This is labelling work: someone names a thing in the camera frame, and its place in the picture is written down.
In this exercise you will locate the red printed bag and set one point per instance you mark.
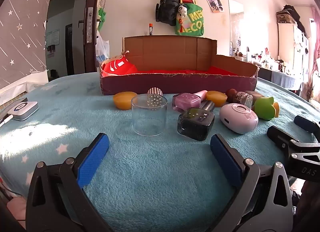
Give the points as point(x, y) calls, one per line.
point(117, 68)

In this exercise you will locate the green tote bag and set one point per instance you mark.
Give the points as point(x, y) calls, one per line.
point(195, 21)

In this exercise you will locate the wall mirror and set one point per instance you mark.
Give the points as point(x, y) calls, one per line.
point(236, 21)

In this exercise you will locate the studded metal cylinder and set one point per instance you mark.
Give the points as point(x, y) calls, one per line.
point(155, 91)

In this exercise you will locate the white plush charm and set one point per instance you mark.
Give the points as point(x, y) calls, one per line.
point(182, 11)

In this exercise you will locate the white flat device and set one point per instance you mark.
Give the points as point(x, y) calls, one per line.
point(25, 110)

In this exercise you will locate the green turtle toy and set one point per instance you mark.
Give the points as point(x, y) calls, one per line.
point(263, 108)

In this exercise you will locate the wall photo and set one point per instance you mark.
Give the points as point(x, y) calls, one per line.
point(214, 1)

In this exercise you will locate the black nail polish bottle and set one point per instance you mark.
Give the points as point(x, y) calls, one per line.
point(196, 124)

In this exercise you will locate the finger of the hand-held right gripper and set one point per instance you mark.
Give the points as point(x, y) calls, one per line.
point(306, 124)
point(277, 135)

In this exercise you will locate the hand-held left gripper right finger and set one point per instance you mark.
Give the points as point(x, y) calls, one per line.
point(225, 162)

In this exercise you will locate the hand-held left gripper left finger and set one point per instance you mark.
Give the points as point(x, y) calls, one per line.
point(93, 162)

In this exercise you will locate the black backpack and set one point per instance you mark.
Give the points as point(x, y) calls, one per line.
point(167, 9)

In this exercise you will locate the orange soap bar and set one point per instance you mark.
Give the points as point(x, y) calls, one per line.
point(216, 98)
point(123, 100)

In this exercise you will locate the cluttered toiletry bottles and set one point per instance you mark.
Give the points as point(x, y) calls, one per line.
point(265, 61)

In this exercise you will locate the pink nail polish bottle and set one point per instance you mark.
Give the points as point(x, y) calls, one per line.
point(187, 102)

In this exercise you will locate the white plastic bag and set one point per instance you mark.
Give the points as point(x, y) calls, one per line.
point(102, 49)

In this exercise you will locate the cardboard box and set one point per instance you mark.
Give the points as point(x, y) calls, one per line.
point(175, 85)

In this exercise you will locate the white tube orange cap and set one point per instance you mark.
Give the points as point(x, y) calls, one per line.
point(151, 30)

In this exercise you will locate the pink curtain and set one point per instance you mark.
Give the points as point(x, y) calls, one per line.
point(316, 46)

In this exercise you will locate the black cloth bundle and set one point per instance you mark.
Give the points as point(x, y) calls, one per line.
point(293, 13)

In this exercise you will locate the white wardrobe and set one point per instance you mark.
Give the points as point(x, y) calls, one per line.
point(287, 41)

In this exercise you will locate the pink oval gadget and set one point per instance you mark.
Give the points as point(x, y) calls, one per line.
point(237, 122)

